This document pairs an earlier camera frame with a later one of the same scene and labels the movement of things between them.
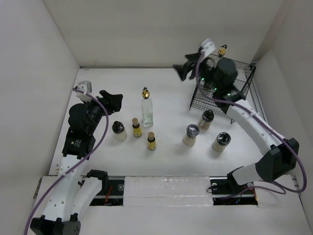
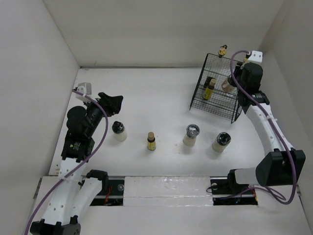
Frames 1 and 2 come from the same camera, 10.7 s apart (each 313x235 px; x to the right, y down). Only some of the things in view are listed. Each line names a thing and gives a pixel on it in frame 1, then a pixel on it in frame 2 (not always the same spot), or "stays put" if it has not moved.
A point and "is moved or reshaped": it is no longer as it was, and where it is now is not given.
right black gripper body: [207, 75] to [239, 70]
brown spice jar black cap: [205, 122] is moved or reshaped
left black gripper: [112, 102] stays put
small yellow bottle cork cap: [137, 129] to [208, 90]
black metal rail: [113, 194] stays put
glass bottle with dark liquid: [222, 51] stays put
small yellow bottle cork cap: [151, 144] stays put
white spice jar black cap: [119, 131] stays put
